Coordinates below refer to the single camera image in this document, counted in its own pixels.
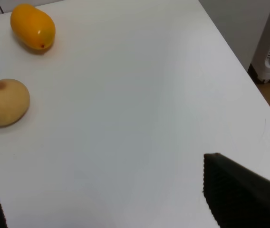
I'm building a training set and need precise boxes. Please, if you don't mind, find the orange yellow mango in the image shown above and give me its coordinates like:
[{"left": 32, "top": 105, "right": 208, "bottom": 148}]
[{"left": 10, "top": 3, "right": 56, "bottom": 50}]

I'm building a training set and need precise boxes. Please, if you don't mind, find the tan round pear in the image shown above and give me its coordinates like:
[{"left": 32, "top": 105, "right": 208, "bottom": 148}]
[{"left": 0, "top": 79, "right": 30, "bottom": 127}]

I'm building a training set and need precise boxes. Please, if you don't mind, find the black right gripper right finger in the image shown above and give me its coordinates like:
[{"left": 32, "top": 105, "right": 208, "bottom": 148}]
[{"left": 203, "top": 153, "right": 270, "bottom": 228}]

